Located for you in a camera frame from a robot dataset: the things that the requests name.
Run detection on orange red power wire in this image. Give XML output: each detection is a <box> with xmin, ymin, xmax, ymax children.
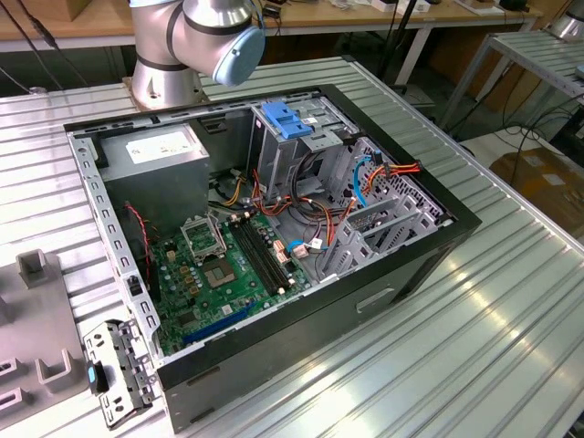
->
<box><xmin>364</xmin><ymin>159</ymin><xmax>423</xmax><ymax>193</ymax></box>

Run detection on grey metal disk bay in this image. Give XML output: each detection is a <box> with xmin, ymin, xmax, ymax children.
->
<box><xmin>318</xmin><ymin>195</ymin><xmax>455</xmax><ymax>280</ymax></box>

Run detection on black RAM slot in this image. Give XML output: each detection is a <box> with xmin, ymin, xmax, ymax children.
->
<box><xmin>240</xmin><ymin>212</ymin><xmax>297</xmax><ymax>289</ymax></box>
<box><xmin>229</xmin><ymin>216</ymin><xmax>287</xmax><ymax>296</ymax></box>

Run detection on grey metal drive cage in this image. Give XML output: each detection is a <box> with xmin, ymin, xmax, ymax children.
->
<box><xmin>249</xmin><ymin>93</ymin><xmax>360</xmax><ymax>202</ymax></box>

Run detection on green motherboard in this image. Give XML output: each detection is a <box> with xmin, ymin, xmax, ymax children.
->
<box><xmin>148</xmin><ymin>212</ymin><xmax>316</xmax><ymax>357</ymax></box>

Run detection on metal socket cover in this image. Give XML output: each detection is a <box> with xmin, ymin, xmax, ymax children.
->
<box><xmin>180</xmin><ymin>214</ymin><xmax>228</xmax><ymax>265</ymax></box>

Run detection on CPU socket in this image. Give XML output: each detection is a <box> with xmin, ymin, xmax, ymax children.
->
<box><xmin>202</xmin><ymin>255</ymin><xmax>239</xmax><ymax>289</ymax></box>

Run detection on blue plastic drive latch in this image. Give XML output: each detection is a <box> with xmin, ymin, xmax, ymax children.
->
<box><xmin>261</xmin><ymin>101</ymin><xmax>315</xmax><ymax>141</ymax></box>

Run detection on black PC case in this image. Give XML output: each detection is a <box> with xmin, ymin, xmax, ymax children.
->
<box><xmin>62</xmin><ymin>83</ymin><xmax>484</xmax><ymax>434</ymax></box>

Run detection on blue expansion slot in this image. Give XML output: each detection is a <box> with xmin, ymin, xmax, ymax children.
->
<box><xmin>182</xmin><ymin>301</ymin><xmax>257</xmax><ymax>344</ymax></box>

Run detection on grey power supply unit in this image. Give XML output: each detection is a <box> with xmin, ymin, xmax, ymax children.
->
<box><xmin>96</xmin><ymin>122</ymin><xmax>212</xmax><ymax>234</ymax></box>

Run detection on black tripod stand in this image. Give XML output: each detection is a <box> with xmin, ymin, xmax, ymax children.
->
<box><xmin>376</xmin><ymin>0</ymin><xmax>423</xmax><ymax>92</ymax></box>

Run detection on black latch with blue button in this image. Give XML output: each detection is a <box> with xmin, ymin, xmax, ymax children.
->
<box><xmin>85</xmin><ymin>360</ymin><xmax>110</xmax><ymax>396</ymax></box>

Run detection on brown cardboard box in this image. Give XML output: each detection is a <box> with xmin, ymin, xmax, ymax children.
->
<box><xmin>488</xmin><ymin>146</ymin><xmax>584</xmax><ymax>229</ymax></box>

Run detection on grey parts rack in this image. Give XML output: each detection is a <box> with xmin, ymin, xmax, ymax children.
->
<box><xmin>0</xmin><ymin>249</ymin><xmax>90</xmax><ymax>428</ymax></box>

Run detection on small cardboard box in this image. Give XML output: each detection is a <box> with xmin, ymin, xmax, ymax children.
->
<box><xmin>65</xmin><ymin>0</ymin><xmax>95</xmax><ymax>23</ymax></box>

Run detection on metal slat side table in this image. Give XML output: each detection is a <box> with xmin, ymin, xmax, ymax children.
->
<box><xmin>440</xmin><ymin>29</ymin><xmax>584</xmax><ymax>133</ymax></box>

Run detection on orange black wire bundle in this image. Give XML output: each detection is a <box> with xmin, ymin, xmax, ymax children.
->
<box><xmin>207</xmin><ymin>168</ymin><xmax>360</xmax><ymax>250</ymax></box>

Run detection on light blue wire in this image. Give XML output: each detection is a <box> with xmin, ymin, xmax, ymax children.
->
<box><xmin>286</xmin><ymin>237</ymin><xmax>330</xmax><ymax>253</ymax></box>

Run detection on red fan wire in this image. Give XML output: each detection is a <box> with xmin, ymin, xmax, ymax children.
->
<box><xmin>123</xmin><ymin>203</ymin><xmax>154</xmax><ymax>264</ymax></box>

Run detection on brown square base plate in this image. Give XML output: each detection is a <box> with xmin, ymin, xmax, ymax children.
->
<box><xmin>120</xmin><ymin>76</ymin><xmax>207</xmax><ymax>113</ymax></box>

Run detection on metal slot bracket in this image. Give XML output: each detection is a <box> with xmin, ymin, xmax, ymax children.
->
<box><xmin>81</xmin><ymin>318</ymin><xmax>159</xmax><ymax>431</ymax></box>

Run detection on black cable with silver connector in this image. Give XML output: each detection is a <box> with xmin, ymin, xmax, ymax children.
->
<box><xmin>0</xmin><ymin>0</ymin><xmax>90</xmax><ymax>95</ymax></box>

